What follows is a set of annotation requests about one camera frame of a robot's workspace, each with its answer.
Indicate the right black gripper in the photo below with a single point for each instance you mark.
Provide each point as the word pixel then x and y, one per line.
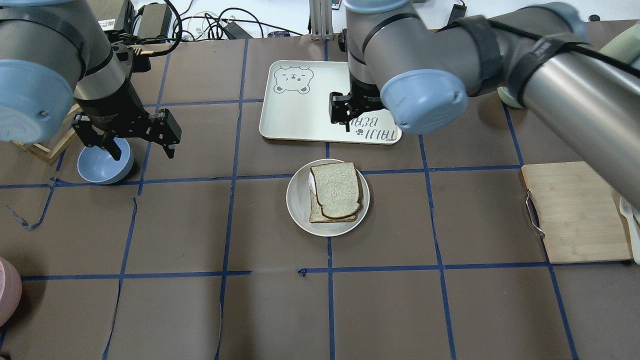
pixel 366 96

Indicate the black computer box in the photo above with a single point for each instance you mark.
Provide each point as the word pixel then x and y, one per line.
pixel 119 19

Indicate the blue bowl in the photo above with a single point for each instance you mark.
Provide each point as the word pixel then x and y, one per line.
pixel 95 165

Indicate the bread slice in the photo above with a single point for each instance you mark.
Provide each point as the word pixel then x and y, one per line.
pixel 338 189
pixel 317 217

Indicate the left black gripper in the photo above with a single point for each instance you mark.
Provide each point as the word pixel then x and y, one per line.
pixel 106 114

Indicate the cream bear tray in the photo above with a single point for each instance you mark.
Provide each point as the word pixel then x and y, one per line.
pixel 296 106

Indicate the wooden dish rack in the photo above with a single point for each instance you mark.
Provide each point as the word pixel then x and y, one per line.
pixel 50 154

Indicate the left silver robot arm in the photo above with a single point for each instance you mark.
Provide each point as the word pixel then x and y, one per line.
pixel 53 55

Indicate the beige round plate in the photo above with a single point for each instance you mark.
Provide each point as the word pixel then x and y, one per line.
pixel 299 205

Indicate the wooden cutting board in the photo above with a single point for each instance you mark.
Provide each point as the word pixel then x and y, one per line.
pixel 578 212

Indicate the aluminium frame post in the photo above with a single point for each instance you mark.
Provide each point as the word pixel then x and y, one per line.
pixel 321 20

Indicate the bread slice on plate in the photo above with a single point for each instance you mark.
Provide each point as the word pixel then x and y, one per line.
pixel 317 217

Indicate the pink bowl with ice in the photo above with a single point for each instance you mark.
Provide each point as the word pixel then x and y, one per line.
pixel 10 290

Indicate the white plastic fork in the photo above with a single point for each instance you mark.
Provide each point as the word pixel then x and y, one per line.
pixel 631 214

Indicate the black power adapter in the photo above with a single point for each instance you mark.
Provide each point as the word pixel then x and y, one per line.
pixel 233 31

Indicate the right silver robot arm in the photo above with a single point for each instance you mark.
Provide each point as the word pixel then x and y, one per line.
pixel 539 53

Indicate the fried egg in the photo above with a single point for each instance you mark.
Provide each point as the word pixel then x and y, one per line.
pixel 312 182

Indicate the green bowl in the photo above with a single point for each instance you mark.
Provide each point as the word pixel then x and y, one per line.
pixel 507 98

